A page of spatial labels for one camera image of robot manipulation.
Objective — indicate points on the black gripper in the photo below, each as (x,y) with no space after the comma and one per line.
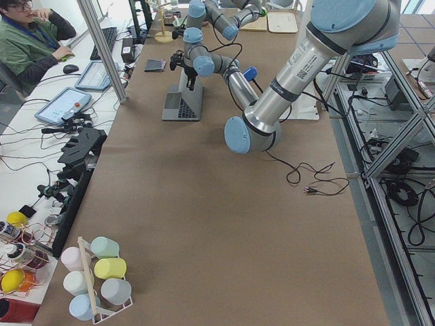
(189,72)

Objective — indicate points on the grey laptop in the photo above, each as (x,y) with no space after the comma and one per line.
(181,103)

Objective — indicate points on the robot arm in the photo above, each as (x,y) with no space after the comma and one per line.
(334,28)
(228,26)

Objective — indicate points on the grey folded cloth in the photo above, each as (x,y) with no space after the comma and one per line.
(155,65)

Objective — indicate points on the wooden stand with round base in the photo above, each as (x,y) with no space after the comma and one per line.
(166,14)

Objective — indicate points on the blue desk lamp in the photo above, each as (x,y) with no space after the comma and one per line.
(250,74)

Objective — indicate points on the wooden cutting board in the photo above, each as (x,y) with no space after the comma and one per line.
(259,25)

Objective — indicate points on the blue tablet pendant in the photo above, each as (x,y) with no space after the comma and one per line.
(63,106)
(94,78)

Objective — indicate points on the cream plastic tray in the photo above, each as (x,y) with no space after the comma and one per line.
(282,22)

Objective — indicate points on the black computer mouse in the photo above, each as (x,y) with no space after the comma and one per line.
(67,69)

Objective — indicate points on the seated person in green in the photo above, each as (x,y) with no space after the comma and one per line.
(30,41)

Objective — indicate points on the mint green cup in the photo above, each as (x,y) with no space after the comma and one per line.
(104,247)

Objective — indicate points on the yellow cup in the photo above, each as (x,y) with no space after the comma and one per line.
(110,268)

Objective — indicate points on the pink cup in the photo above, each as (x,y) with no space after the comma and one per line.
(71,258)

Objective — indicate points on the grey cup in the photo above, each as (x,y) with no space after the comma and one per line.
(116,291)

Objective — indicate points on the white cup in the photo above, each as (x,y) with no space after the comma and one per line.
(75,283)

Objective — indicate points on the white cup rack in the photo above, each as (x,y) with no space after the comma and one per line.
(101,308)

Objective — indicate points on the light blue cup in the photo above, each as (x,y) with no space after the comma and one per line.
(80,307)

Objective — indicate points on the aluminium frame post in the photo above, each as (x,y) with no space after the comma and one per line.
(90,17)

